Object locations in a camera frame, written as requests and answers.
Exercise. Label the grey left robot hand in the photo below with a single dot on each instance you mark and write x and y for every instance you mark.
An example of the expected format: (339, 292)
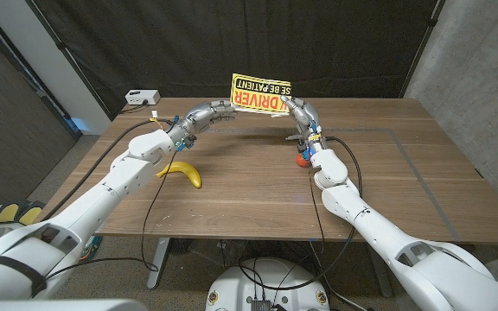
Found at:
(199, 118)

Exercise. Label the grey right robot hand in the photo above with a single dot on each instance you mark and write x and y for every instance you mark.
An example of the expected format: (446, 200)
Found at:
(307, 116)

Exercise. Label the yellow new driver bumper sticker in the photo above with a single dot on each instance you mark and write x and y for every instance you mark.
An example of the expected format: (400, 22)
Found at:
(257, 93)

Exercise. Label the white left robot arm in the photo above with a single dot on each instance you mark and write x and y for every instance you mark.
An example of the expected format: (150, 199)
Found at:
(93, 207)

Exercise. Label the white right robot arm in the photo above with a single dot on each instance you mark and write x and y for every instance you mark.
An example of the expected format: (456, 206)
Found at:
(387, 237)

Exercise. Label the white toy airplane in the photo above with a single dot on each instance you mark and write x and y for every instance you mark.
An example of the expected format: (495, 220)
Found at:
(294, 137)

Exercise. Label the red toy tomato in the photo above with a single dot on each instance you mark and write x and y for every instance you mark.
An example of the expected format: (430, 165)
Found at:
(301, 160)

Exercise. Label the yellow toy banana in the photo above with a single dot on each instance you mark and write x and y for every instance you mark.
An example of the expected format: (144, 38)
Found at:
(188, 169)

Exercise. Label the white power outlet box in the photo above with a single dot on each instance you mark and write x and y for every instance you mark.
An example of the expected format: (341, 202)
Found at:
(142, 97)

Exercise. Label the black backdrop curtain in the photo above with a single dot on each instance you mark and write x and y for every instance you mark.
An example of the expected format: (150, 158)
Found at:
(167, 43)

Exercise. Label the black backdrop stand pole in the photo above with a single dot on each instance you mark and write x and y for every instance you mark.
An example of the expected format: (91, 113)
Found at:
(422, 47)
(69, 60)

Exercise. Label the grey table leg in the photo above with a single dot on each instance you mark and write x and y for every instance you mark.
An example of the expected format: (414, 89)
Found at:
(156, 268)

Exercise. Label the teal orange device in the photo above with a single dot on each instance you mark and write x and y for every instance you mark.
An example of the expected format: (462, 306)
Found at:
(91, 248)

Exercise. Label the white robot torso base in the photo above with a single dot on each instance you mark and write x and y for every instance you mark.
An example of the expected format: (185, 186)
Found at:
(236, 289)

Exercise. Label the yellow black foot pad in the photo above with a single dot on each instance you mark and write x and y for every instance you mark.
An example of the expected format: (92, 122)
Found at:
(7, 213)
(30, 216)

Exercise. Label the white robot chest cover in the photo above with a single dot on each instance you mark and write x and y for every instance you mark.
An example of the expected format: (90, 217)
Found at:
(59, 306)

